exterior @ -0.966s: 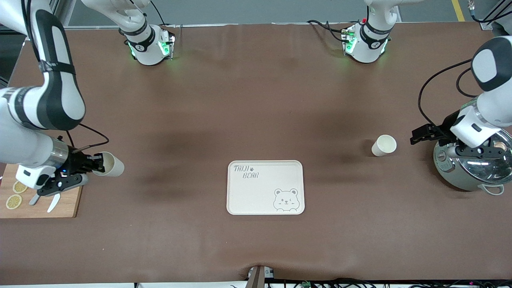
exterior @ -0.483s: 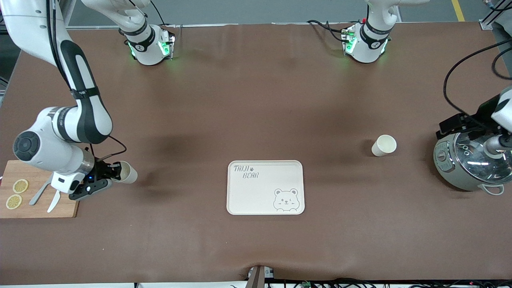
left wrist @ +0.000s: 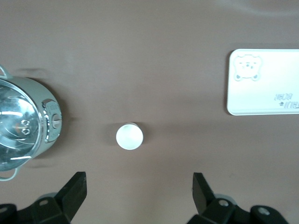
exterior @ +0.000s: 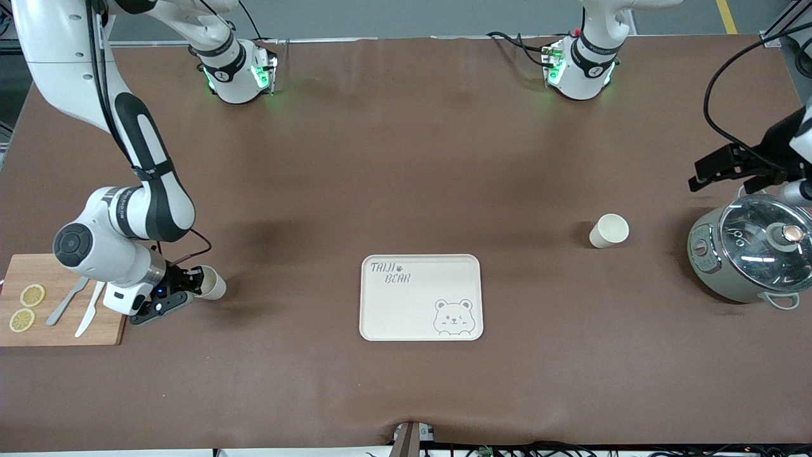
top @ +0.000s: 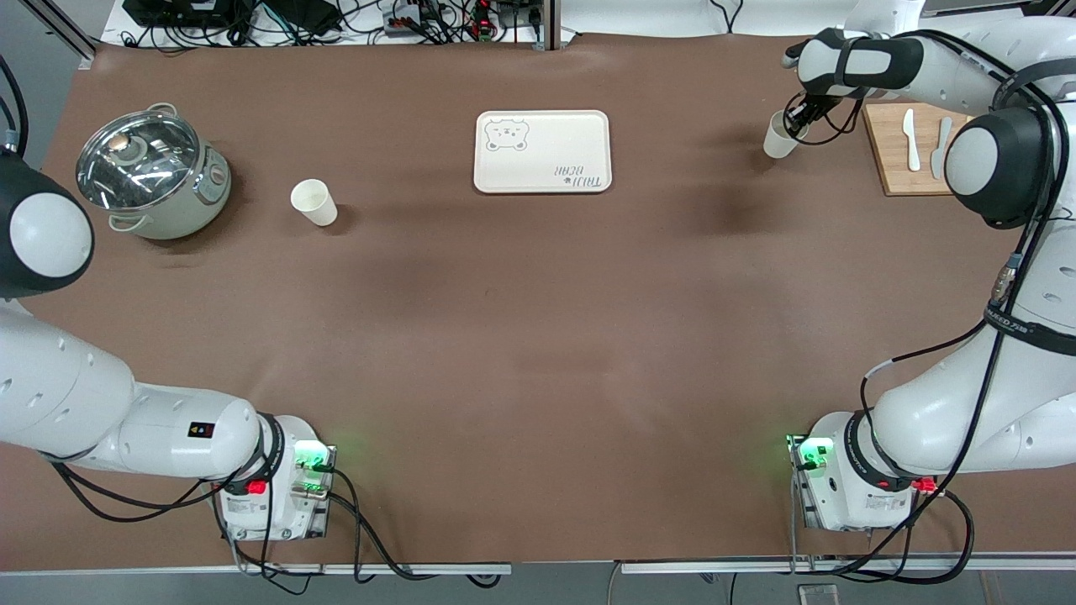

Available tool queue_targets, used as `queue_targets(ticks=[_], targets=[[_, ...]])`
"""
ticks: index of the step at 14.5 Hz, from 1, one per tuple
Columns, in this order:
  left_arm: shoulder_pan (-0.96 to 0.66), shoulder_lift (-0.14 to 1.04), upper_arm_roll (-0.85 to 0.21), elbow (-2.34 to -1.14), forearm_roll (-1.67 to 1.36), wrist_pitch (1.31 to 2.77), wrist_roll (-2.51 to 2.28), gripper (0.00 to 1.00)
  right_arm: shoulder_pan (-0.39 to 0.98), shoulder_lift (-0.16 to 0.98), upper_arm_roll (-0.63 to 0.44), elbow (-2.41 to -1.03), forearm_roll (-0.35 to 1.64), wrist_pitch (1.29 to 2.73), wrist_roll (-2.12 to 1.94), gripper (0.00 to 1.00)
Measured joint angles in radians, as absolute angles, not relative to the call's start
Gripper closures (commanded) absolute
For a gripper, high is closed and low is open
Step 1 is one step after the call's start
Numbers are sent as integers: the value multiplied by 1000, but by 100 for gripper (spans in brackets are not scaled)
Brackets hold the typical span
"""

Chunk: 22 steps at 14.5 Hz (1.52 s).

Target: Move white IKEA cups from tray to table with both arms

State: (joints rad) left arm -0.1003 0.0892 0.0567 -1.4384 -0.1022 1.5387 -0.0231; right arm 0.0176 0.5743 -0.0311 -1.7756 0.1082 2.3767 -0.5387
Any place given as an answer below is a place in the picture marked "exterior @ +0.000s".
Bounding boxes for white IKEA cup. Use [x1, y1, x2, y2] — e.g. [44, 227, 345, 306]
[589, 214, 630, 249]
[193, 265, 227, 301]

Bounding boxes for white plastic knife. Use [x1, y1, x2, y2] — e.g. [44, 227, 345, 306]
[75, 281, 106, 338]

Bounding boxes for grey plastic knife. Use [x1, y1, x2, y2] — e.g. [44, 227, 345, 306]
[46, 274, 89, 327]

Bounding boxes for glass pot lid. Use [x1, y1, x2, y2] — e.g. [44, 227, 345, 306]
[719, 194, 812, 277]

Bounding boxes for grey-green electric pot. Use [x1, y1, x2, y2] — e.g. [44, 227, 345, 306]
[687, 184, 812, 310]

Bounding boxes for bamboo cutting board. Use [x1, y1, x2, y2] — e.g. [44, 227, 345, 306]
[0, 253, 140, 347]

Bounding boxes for cream bear print tray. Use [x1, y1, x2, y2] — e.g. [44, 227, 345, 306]
[360, 254, 484, 342]

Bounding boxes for brown table mat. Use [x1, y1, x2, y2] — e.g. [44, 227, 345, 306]
[0, 35, 812, 453]

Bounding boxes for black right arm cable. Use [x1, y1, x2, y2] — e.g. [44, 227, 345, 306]
[88, 0, 213, 267]

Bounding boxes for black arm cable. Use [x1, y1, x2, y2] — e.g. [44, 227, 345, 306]
[702, 22, 812, 173]
[88, 0, 213, 267]

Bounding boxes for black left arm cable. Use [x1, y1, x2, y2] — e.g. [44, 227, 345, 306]
[702, 22, 812, 173]

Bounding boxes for black base cables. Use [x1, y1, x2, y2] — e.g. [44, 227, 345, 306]
[487, 30, 556, 69]

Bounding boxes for metal camera mount clamp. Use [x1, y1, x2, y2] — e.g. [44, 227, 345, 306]
[392, 420, 436, 457]

